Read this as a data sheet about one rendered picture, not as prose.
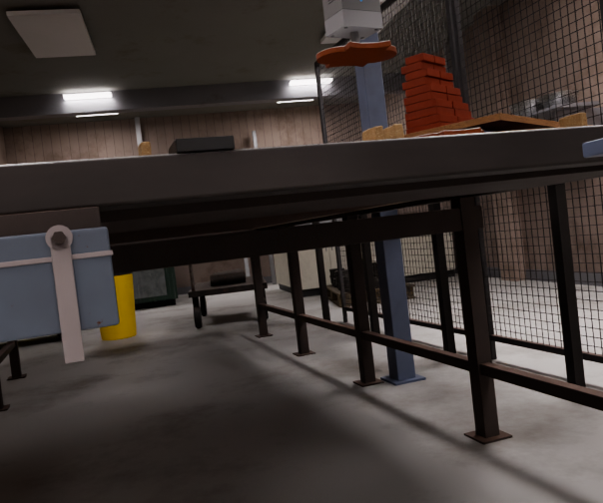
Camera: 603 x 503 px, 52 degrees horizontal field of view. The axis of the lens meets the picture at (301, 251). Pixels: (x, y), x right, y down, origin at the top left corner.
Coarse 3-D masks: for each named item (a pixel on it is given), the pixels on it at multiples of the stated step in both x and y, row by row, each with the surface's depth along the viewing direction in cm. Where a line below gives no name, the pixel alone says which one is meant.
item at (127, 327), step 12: (120, 276) 582; (132, 276) 598; (120, 288) 582; (132, 288) 595; (120, 300) 582; (132, 300) 594; (120, 312) 582; (132, 312) 592; (120, 324) 582; (132, 324) 591; (108, 336) 582; (120, 336) 582
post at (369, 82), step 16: (368, 64) 304; (368, 80) 304; (368, 96) 304; (368, 112) 304; (384, 112) 306; (368, 128) 305; (384, 128) 306; (384, 256) 306; (400, 256) 308; (384, 272) 307; (400, 272) 308; (384, 288) 310; (400, 288) 308; (384, 304) 312; (400, 304) 308; (384, 320) 314; (400, 320) 308; (400, 336) 308; (400, 352) 308; (400, 368) 308; (400, 384) 304
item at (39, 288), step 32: (0, 224) 72; (32, 224) 73; (64, 224) 74; (96, 224) 75; (0, 256) 71; (32, 256) 72; (64, 256) 72; (96, 256) 74; (0, 288) 70; (32, 288) 72; (64, 288) 72; (96, 288) 74; (0, 320) 70; (32, 320) 72; (64, 320) 72; (96, 320) 74; (64, 352) 72
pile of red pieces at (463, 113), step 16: (416, 64) 196; (432, 64) 200; (416, 80) 196; (432, 80) 197; (448, 80) 205; (416, 96) 197; (432, 96) 194; (448, 96) 201; (416, 112) 197; (432, 112) 193; (448, 112) 198; (464, 112) 206; (416, 128) 197
